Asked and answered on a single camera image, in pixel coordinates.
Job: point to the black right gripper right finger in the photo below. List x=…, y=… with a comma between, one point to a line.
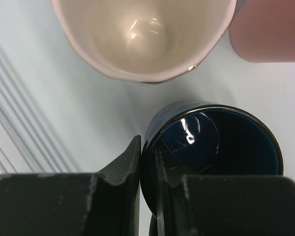
x=196, y=205

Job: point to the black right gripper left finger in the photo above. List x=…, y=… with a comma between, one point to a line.
x=105, y=203

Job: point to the dark blue ceramic mug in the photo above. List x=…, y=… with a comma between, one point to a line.
x=206, y=138

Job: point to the white ceramic mug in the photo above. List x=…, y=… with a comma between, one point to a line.
x=145, y=41

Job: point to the pink plastic cup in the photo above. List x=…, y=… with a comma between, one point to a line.
x=264, y=31

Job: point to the white wire dish rack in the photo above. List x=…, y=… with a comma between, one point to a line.
x=37, y=147

